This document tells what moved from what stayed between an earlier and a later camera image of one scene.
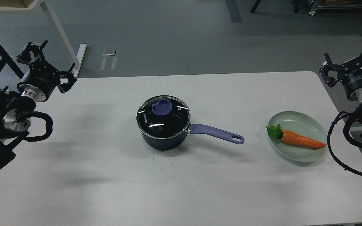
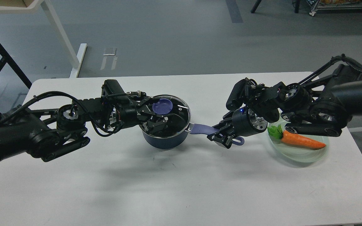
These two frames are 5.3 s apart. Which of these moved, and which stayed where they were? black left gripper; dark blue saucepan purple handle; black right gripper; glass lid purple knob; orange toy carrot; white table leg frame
Moved: black right gripper; black left gripper
Stayed: white table leg frame; orange toy carrot; dark blue saucepan purple handle; glass lid purple knob
